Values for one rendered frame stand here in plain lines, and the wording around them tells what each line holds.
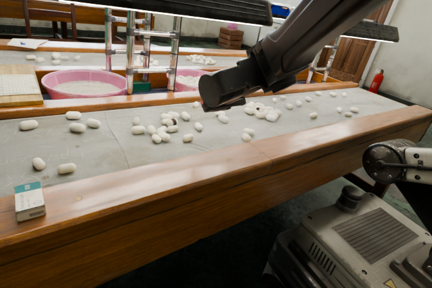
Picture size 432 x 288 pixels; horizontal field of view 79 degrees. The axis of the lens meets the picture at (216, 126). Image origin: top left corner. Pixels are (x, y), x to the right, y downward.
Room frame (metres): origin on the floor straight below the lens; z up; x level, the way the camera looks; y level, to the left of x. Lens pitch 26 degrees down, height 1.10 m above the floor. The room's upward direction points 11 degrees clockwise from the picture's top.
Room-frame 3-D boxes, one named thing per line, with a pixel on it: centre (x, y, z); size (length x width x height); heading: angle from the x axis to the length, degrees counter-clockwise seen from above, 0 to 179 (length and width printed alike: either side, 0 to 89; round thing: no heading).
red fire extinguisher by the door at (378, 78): (4.60, -2.56, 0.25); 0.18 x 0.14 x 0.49; 133
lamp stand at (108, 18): (1.11, 0.45, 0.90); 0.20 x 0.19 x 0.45; 130
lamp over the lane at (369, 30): (1.35, -0.60, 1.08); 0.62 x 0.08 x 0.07; 130
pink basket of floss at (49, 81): (0.84, 0.46, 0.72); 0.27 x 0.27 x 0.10
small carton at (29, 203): (0.29, 0.26, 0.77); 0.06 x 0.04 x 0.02; 40
